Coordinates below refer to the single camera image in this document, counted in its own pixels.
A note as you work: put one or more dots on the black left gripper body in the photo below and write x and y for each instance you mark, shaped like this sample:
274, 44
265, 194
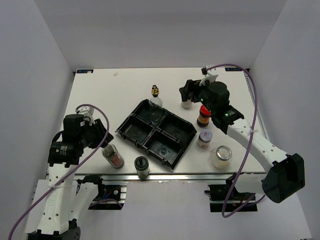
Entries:
92, 133

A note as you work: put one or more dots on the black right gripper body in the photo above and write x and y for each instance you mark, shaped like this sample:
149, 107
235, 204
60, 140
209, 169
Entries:
203, 98

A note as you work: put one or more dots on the clear glass oil bottle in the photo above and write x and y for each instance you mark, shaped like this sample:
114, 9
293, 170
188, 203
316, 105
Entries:
155, 105

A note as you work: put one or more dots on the red-label black-cap bottle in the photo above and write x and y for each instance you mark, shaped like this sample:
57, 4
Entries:
112, 155

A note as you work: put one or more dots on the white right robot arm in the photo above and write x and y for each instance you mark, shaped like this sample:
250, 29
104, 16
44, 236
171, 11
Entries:
284, 173

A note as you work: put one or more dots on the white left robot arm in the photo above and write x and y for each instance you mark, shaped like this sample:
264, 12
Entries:
60, 216

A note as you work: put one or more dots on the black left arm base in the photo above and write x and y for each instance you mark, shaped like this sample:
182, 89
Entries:
109, 195

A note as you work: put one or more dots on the white shaker black cap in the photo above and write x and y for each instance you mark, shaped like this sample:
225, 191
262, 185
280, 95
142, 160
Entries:
186, 104

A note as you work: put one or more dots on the red-lid sauce jar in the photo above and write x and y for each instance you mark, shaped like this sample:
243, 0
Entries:
203, 117

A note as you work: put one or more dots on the blue right table sticker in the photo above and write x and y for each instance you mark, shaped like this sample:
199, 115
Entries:
233, 69

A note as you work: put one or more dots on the blue table sticker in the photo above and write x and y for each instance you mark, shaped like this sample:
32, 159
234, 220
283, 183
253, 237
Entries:
84, 71
233, 69

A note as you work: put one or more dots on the grey-lid spice jar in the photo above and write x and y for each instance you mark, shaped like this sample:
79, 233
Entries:
204, 138

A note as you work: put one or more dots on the black four-compartment tray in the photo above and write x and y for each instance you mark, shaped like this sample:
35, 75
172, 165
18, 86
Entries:
166, 141

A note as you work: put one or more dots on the blue left table sticker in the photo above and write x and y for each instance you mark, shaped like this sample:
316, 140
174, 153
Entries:
84, 71

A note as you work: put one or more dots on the round clear glass jar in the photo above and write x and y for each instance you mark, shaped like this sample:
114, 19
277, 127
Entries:
221, 157

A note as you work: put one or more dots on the black-cap pepper grinder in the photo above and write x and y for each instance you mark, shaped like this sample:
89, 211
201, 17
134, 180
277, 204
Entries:
142, 167

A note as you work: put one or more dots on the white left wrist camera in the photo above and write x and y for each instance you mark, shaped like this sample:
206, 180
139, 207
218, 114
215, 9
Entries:
88, 112

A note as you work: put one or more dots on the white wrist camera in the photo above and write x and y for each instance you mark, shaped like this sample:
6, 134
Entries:
88, 112
209, 75

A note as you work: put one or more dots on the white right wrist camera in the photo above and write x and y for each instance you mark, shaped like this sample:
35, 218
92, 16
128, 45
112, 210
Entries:
209, 75

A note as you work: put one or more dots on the aluminium front table rail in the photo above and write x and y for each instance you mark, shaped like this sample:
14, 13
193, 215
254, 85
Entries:
127, 177

